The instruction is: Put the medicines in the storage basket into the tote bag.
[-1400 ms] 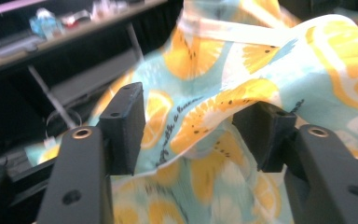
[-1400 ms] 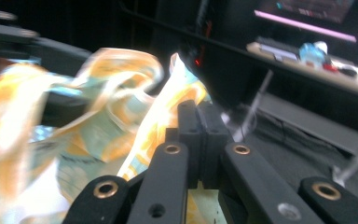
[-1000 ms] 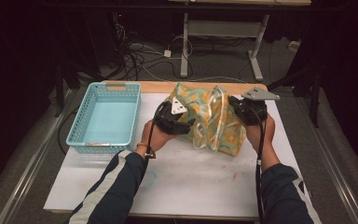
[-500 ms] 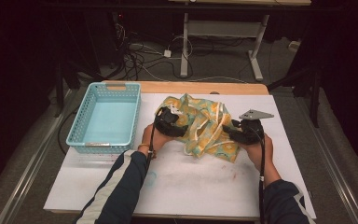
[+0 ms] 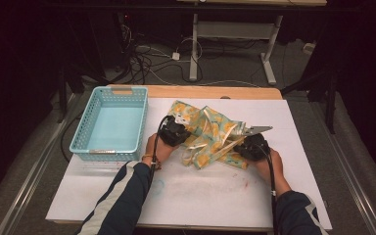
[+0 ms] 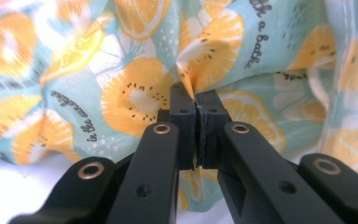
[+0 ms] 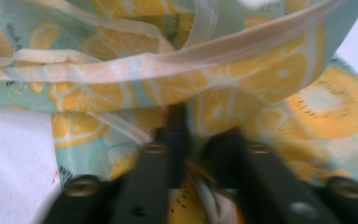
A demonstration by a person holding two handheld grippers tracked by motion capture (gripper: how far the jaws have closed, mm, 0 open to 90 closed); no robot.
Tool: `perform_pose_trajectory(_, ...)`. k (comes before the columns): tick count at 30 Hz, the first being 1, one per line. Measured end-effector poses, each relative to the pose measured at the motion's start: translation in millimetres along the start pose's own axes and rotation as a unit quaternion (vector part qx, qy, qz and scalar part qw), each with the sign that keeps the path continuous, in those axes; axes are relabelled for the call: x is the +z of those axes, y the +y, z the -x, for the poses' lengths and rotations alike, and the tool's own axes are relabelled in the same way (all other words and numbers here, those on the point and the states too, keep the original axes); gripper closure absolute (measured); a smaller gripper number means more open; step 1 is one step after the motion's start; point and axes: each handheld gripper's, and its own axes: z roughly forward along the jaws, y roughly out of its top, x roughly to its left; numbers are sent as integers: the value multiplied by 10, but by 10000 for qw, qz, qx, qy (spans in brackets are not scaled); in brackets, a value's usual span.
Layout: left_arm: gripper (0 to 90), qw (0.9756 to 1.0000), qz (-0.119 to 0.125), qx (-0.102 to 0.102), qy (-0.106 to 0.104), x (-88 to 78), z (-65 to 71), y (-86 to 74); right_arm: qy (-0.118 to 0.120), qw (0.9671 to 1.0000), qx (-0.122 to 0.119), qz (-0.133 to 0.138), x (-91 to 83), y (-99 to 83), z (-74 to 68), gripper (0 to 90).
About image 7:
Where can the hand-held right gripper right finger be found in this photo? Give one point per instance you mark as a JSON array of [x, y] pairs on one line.
[[227, 158]]

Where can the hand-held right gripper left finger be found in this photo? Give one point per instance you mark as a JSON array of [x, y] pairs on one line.
[[175, 146]]

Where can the fruit print cloth cream trim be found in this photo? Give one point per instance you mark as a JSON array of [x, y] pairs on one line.
[[276, 77]]

